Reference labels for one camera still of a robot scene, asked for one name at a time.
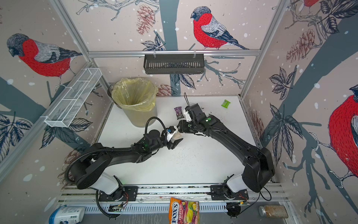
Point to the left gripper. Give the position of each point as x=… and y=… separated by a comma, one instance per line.
x=176, y=143

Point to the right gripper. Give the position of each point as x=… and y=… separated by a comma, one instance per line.
x=183, y=126

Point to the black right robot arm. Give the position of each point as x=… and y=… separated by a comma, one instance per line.
x=258, y=163

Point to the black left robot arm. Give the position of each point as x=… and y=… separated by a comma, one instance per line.
x=88, y=170

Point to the purple candy packet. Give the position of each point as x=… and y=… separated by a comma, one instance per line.
x=179, y=113

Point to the green snack packet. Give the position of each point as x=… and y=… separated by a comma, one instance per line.
x=226, y=103

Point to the bin with yellow bag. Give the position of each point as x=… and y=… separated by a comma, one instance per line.
x=137, y=98

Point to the Fox's candy bag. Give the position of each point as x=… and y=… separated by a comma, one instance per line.
x=184, y=212

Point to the black hanging basket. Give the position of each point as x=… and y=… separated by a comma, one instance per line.
x=174, y=64

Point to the grain-filled jar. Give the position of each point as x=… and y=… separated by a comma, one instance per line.
x=273, y=211

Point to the white blue-lid container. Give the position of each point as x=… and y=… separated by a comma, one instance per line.
x=67, y=215

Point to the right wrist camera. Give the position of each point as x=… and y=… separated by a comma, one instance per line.
x=195, y=112

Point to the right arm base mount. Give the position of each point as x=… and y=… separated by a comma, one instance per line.
x=220, y=192

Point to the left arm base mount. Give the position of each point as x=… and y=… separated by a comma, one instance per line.
x=122, y=194

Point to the white wire shelf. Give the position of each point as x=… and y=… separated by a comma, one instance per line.
x=75, y=95

